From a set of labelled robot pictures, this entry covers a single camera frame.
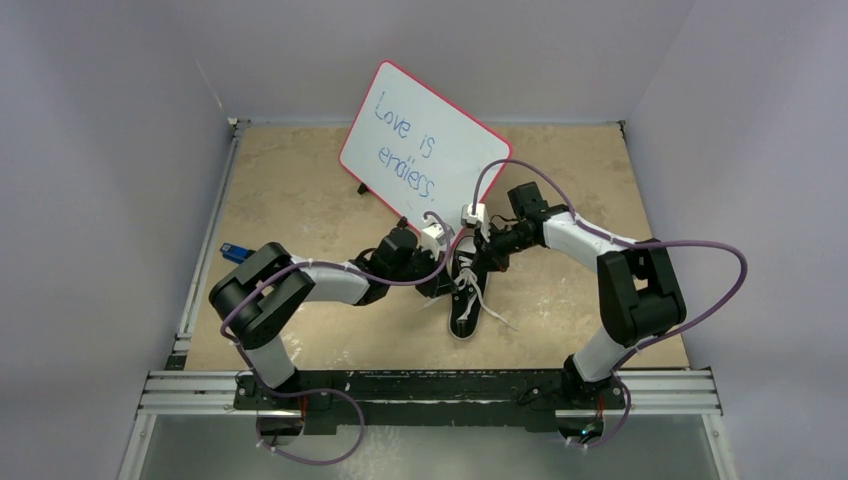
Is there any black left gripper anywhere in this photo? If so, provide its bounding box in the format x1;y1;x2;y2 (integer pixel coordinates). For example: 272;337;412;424
388;246;458;299

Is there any white shoelace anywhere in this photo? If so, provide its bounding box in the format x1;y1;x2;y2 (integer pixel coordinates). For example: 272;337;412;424
448;254;517;340

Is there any black canvas sneaker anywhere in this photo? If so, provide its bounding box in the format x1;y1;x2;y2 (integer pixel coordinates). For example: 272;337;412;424
448;236;489;340

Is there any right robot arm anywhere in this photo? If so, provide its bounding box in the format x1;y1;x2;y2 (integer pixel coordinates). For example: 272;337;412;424
462;182;686;407

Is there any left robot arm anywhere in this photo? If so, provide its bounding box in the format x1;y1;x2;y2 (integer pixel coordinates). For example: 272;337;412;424
208;222;451;409

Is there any pink-framed whiteboard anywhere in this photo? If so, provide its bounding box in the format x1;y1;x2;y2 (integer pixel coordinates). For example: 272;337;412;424
339;60;513;231

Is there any blue stapler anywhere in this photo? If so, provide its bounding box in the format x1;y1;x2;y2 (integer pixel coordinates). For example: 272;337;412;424
219;243;255;264

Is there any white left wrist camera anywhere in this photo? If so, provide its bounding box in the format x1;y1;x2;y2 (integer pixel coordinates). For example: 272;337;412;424
420;221;454;260

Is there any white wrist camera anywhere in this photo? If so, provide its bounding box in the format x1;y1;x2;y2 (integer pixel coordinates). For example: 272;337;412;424
420;221;454;260
461;203;491;243

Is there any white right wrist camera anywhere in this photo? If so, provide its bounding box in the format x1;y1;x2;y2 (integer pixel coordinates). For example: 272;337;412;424
461;203;491;243

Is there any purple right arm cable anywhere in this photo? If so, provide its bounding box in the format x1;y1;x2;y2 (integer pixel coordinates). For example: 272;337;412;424
470;158;750;452

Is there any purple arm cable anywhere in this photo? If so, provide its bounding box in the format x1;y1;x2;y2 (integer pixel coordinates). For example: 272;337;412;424
470;158;750;452
218;210;457;467

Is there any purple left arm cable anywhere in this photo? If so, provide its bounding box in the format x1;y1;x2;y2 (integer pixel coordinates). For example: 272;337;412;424
218;210;457;467

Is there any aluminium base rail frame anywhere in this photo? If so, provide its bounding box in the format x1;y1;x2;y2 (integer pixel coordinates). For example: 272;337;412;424
120;120;737;479

